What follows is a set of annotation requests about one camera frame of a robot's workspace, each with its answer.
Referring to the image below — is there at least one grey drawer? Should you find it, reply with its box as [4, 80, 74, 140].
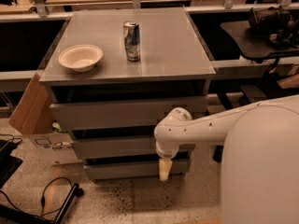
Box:
[71, 132, 198, 161]
[83, 158, 192, 181]
[50, 96, 208, 130]

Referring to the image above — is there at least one black side table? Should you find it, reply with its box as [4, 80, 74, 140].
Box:
[221, 21, 299, 61]

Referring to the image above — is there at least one white printed cardboard box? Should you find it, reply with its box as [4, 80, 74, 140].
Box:
[27, 133, 80, 165]

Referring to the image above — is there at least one silver blue drink can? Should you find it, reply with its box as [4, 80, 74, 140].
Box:
[123, 21, 140, 62]

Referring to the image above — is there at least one black cable on floor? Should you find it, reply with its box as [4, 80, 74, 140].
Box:
[0, 176, 73, 221]

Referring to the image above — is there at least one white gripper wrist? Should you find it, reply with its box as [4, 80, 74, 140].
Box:
[156, 141, 179, 181]

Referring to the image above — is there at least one brown cardboard box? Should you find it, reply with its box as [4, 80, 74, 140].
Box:
[8, 74, 55, 135]

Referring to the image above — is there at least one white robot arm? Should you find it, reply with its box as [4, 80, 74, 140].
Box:
[154, 95, 299, 224]

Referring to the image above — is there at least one white paper bowl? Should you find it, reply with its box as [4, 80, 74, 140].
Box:
[58, 45, 103, 73]

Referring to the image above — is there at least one black office chair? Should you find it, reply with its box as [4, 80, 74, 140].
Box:
[205, 66, 299, 165]

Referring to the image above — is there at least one grey drawer cabinet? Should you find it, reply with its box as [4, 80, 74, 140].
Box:
[40, 8, 215, 166]

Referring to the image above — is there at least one grey bottom drawer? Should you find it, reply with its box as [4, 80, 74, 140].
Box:
[83, 158, 192, 181]

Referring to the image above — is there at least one grey top drawer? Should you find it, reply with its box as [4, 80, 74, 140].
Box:
[50, 96, 208, 130]

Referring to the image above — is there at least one dark headset on table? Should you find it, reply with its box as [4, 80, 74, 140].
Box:
[249, 7, 299, 48]

